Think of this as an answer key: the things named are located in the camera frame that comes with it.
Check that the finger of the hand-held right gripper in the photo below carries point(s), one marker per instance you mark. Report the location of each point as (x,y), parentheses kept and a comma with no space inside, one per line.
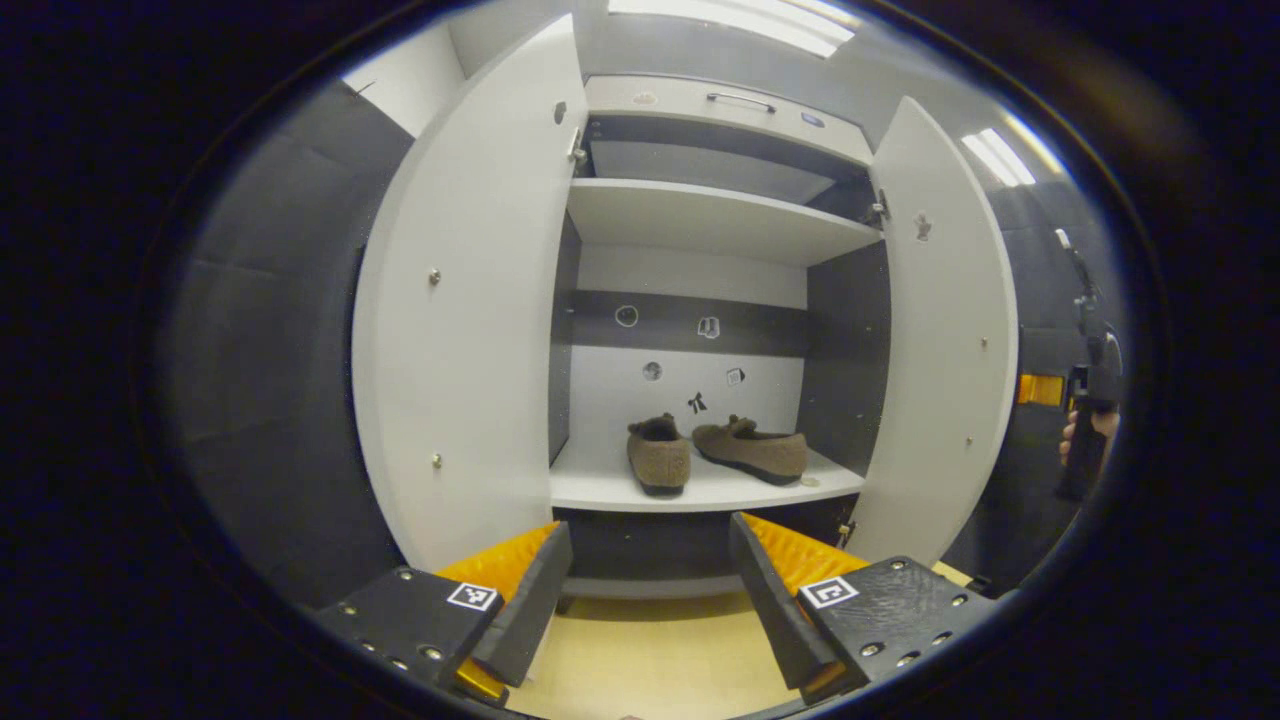
(1040,390)

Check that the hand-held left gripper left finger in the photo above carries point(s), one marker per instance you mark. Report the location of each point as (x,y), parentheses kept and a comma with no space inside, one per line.
(525,620)

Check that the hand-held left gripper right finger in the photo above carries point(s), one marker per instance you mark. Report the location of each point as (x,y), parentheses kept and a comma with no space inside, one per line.
(770,600)

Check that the white shoe cabinet door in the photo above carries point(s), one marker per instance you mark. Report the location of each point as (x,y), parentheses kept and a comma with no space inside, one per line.
(470,300)
(940,330)

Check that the brown fuzzy shoe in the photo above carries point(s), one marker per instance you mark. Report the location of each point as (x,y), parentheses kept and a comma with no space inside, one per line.
(658,460)
(755,450)

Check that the white grey shoe cabinet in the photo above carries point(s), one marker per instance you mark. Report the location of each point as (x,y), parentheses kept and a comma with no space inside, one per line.
(700,270)

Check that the white cabinet drawer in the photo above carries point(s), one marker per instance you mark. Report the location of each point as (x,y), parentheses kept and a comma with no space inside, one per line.
(660,120)

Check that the black tripod stand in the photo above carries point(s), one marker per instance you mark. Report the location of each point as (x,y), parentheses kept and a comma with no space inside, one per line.
(1082,290)

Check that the ceiling light panel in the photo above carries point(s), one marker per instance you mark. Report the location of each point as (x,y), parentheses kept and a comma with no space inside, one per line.
(740,20)
(998,157)

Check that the black backdrop cloth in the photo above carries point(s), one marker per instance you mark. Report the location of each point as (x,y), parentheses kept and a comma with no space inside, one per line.
(270,350)

